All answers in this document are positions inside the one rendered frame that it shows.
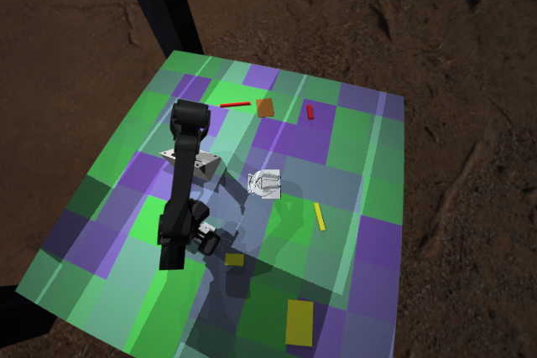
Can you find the brown square plate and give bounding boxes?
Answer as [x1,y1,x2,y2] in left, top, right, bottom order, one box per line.
[256,98,274,117]

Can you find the yellow flat bar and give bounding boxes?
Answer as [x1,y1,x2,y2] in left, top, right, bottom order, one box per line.
[313,202,326,231]

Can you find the red thin rod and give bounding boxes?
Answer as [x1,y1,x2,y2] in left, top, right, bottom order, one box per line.
[220,101,250,108]

